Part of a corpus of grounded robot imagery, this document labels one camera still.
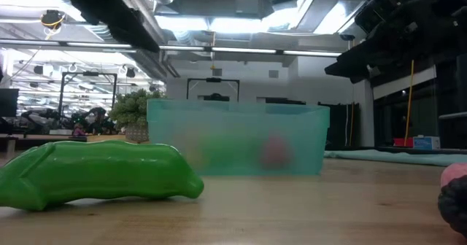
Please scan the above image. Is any green toy pea pod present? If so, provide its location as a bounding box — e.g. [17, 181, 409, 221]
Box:
[0, 139, 205, 212]

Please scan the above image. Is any blue and white box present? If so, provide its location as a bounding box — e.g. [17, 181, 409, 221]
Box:
[413, 135, 441, 150]

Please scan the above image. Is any yellow hanging rope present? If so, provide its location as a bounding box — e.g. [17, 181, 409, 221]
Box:
[403, 58, 415, 147]

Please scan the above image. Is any long linear ceiling light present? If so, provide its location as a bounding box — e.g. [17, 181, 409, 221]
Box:
[0, 39, 342, 59]

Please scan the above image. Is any small toy blackberry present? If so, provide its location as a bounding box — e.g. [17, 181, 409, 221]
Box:
[437, 175, 467, 238]

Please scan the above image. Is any black computer monitor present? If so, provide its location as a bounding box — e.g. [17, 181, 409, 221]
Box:
[0, 87, 20, 117]

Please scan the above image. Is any teal translucent plastic container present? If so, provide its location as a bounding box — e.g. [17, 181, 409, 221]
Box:
[146, 98, 331, 176]

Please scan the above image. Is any person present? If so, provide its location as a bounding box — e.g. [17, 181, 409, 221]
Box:
[85, 106, 111, 135]

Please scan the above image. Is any red box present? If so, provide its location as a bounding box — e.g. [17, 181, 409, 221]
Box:
[393, 137, 414, 148]

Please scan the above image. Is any pink toy raspberry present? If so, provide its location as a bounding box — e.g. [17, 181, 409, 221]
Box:
[439, 163, 467, 188]

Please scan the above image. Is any wide black station frame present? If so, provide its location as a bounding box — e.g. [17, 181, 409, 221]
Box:
[186, 77, 241, 103]

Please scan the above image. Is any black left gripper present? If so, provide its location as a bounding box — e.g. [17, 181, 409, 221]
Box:
[49, 0, 161, 53]

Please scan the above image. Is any blue cloth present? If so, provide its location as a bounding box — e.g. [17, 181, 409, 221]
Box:
[323, 149, 467, 168]

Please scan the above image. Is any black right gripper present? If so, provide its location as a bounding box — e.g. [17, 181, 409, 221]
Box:
[324, 0, 467, 85]

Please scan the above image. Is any potted green plant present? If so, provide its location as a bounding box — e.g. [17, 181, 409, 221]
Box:
[108, 88, 166, 144]

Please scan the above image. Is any tall black station frame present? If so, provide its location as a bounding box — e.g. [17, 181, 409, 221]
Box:
[58, 71, 118, 129]

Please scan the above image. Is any ceiling camera with yellow cable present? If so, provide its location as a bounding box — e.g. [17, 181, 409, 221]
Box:
[39, 9, 68, 30]

